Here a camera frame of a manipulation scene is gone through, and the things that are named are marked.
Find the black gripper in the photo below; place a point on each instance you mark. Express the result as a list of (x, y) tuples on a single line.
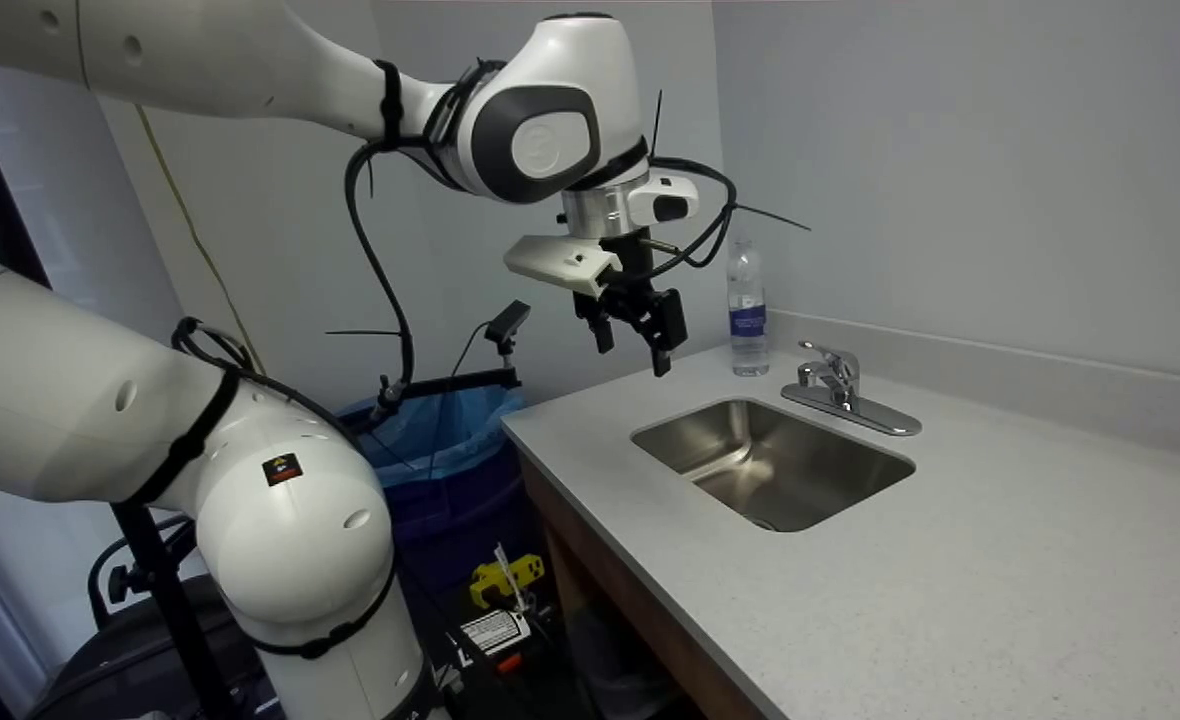
[(630, 274)]

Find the chrome sink faucet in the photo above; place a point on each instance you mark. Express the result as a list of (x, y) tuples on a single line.
[(846, 395)]

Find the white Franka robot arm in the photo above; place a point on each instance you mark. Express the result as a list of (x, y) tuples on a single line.
[(283, 533)]

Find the clear plastic water bottle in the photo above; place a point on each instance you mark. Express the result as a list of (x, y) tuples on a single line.
[(751, 313)]

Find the stainless steel sink basin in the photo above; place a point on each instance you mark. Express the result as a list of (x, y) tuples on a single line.
[(775, 462)]

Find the bin with blue bag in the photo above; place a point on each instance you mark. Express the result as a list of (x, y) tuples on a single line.
[(448, 464)]

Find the brown wooden counter cabinet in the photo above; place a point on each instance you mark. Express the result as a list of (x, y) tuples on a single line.
[(612, 585)]

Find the yellow tool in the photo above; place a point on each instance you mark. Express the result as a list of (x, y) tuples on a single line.
[(504, 579)]

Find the white labelled box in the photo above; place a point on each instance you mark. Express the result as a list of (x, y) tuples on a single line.
[(494, 633)]

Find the black tripod stand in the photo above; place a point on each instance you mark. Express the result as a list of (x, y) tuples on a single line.
[(168, 600)]

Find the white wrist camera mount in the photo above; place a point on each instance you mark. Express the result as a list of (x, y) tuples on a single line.
[(566, 260)]

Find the small black clamp camera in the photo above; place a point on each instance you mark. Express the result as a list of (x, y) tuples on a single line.
[(509, 327)]

